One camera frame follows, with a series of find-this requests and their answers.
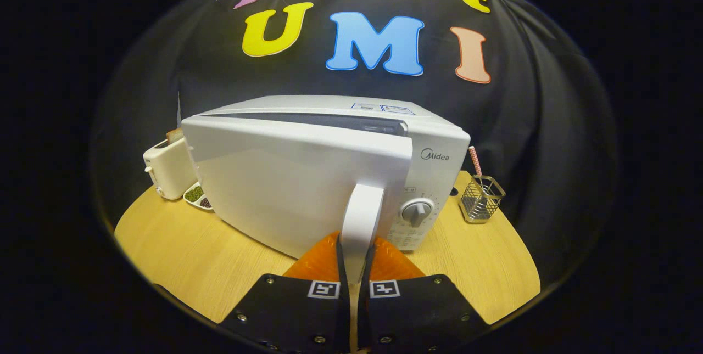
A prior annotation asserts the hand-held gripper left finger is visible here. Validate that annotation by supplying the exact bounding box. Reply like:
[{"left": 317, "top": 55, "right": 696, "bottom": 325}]
[{"left": 220, "top": 232, "right": 352, "bottom": 354}]

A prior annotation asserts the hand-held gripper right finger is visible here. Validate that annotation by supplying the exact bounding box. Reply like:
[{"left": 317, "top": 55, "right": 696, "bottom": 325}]
[{"left": 360, "top": 236, "right": 489, "bottom": 354}]

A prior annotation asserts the white microwave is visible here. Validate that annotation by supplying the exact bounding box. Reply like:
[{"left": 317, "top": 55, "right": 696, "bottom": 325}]
[{"left": 180, "top": 95, "right": 471, "bottom": 283}]

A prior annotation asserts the pink striped straw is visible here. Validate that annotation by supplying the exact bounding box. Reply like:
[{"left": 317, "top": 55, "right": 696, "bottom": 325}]
[{"left": 468, "top": 146, "right": 484, "bottom": 178}]

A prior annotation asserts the white divided bean dish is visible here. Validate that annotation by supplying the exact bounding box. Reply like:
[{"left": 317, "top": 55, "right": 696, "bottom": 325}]
[{"left": 183, "top": 181, "right": 215, "bottom": 212}]

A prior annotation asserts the cream toaster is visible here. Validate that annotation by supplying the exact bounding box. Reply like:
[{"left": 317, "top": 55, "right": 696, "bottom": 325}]
[{"left": 143, "top": 133, "right": 197, "bottom": 201}]

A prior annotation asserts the black backdrop cloth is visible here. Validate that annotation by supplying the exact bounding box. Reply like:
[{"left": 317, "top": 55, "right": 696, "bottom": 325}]
[{"left": 91, "top": 0, "right": 618, "bottom": 289}]

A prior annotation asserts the wire mesh holder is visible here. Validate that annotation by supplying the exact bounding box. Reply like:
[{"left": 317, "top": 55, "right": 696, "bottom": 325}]
[{"left": 459, "top": 175, "right": 506, "bottom": 224}]

